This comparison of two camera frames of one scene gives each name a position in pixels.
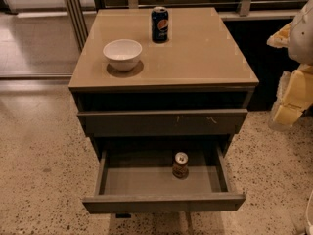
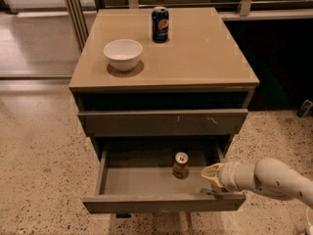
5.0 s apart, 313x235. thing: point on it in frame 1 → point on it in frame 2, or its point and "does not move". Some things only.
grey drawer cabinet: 161,116 does not move
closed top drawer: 162,121 does not move
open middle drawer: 141,180 does not move
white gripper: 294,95 → 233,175
